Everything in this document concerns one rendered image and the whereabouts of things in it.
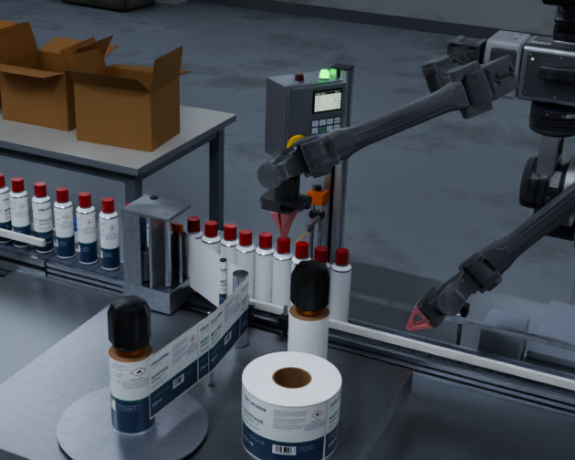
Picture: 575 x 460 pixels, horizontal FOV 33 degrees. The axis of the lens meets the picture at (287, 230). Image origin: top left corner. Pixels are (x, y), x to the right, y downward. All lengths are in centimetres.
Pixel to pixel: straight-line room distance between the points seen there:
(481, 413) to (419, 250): 277
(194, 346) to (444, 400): 60
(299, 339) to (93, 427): 47
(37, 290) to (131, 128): 131
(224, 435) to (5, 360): 65
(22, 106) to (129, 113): 57
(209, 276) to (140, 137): 154
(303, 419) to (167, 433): 30
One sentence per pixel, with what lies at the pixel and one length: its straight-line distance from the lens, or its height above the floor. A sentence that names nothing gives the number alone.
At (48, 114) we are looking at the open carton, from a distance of 420.
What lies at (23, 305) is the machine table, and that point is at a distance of 268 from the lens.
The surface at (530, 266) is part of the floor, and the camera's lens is 495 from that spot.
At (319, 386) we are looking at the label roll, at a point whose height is 102.
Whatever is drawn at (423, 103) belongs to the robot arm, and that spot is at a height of 150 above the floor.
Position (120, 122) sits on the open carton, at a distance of 392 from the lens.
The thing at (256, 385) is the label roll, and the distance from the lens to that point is 194.
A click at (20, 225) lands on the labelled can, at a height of 95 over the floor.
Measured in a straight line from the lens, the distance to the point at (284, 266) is 242.
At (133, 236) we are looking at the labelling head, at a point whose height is 108.
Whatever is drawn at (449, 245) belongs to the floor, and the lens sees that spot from 506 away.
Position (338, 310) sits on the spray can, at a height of 93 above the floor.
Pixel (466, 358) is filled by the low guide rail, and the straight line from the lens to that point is 232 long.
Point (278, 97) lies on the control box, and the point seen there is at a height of 144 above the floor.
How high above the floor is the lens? 209
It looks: 24 degrees down
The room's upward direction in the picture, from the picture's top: 2 degrees clockwise
